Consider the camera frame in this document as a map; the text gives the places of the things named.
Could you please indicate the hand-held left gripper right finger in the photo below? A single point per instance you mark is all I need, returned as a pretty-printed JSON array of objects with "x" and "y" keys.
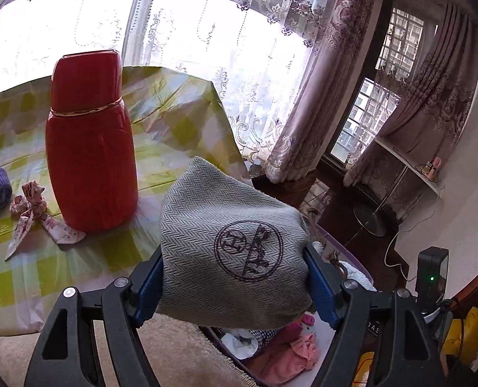
[{"x": 321, "y": 290}]

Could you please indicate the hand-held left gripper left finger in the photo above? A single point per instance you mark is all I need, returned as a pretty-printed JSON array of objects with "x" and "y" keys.
[{"x": 146, "y": 294}]

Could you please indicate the purple storage box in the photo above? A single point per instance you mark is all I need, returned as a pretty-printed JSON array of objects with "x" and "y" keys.
[{"x": 323, "y": 340}]

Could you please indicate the white knitted cloth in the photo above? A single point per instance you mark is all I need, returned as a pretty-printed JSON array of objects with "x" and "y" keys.
[{"x": 356, "y": 276}]

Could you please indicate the salmon pink cloth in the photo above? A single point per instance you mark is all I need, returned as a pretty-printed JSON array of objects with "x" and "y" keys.
[{"x": 291, "y": 356}]

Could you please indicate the black white checked cloth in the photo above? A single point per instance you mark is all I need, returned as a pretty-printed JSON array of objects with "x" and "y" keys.
[{"x": 263, "y": 335}]

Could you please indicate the yellow bag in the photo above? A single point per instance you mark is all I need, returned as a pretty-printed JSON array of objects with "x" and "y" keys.
[{"x": 471, "y": 330}]

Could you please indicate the metal floor lamp stand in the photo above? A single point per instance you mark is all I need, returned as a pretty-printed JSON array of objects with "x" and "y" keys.
[{"x": 368, "y": 219}]

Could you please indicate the yellow printed package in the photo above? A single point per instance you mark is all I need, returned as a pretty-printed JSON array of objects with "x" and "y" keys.
[{"x": 363, "y": 371}]

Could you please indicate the pink figurine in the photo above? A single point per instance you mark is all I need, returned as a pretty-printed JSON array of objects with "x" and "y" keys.
[{"x": 435, "y": 167}]

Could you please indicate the red thermos bottle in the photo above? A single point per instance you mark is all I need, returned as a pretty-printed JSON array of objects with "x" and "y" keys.
[{"x": 90, "y": 161}]

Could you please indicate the floral bow scrunchie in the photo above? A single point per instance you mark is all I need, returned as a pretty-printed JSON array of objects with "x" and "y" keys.
[{"x": 29, "y": 205}]

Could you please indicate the dark framed window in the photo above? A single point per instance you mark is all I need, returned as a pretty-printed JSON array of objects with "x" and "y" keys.
[{"x": 364, "y": 117}]

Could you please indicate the mauve patterned curtain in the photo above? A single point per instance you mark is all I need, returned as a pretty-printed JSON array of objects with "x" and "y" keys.
[
  {"x": 323, "y": 100},
  {"x": 436, "y": 100}
]

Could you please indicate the green checked plastic tablecloth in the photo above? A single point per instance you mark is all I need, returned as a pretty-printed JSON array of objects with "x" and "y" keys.
[{"x": 182, "y": 121}]

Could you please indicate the white lace curtain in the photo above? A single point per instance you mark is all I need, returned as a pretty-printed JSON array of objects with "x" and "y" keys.
[{"x": 223, "y": 40}]

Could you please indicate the white wall shelf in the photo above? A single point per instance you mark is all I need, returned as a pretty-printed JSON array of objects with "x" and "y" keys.
[{"x": 400, "y": 157}]

